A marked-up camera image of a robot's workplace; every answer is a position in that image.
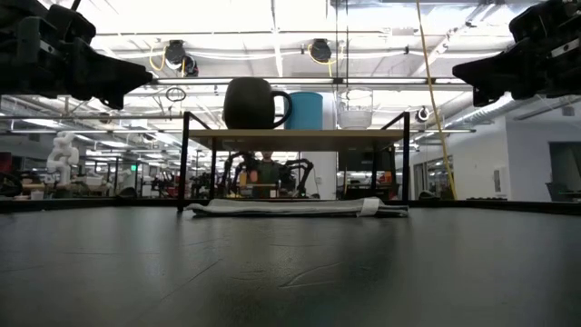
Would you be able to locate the blue plastic cup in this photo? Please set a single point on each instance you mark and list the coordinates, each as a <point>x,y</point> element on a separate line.
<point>308,111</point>

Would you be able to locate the person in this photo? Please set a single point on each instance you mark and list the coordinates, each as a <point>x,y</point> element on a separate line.
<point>268,172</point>

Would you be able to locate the white robot figure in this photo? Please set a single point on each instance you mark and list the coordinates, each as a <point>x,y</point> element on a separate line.
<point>63,154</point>

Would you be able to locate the black background robot arm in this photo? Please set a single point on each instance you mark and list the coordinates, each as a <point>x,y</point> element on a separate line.
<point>302,170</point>
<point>236,170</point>

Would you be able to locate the silver ventilation duct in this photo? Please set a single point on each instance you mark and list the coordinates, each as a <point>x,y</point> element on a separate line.
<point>504,106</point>

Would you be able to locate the wooden shelf black metal frame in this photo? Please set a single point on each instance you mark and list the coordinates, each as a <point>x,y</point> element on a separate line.
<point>290,136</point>

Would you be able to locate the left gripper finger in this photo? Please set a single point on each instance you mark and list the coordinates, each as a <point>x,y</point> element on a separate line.
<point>106,72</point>
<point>109,101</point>

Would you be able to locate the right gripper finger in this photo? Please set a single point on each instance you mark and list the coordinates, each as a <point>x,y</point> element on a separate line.
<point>480,97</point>
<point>499,72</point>

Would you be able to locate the black mug blue inside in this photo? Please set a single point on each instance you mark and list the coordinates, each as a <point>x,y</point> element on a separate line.
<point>249,104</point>

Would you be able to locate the white wall box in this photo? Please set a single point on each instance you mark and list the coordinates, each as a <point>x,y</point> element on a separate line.
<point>501,181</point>

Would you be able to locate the small black ceiling reel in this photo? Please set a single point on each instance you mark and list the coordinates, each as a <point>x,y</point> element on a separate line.
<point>423,113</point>

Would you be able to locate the grey folded cloth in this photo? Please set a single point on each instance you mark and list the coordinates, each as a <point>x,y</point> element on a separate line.
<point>281,207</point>

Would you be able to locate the clear plastic cup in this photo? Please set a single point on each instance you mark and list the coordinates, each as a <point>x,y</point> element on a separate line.
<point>355,118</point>

